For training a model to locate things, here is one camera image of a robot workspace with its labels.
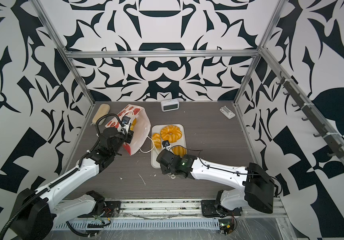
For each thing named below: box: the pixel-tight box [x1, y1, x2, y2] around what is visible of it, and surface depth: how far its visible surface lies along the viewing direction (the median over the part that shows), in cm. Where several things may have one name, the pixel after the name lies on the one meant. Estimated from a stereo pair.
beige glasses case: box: [92, 103, 111, 125], surface depth 113 cm
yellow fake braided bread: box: [160, 125, 183, 143], surface depth 101 cm
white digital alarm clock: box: [160, 99, 180, 112], surface depth 114 cm
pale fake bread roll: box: [152, 133, 162, 150], surface depth 96 cm
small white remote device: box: [219, 105, 236, 119], surface depth 115 cm
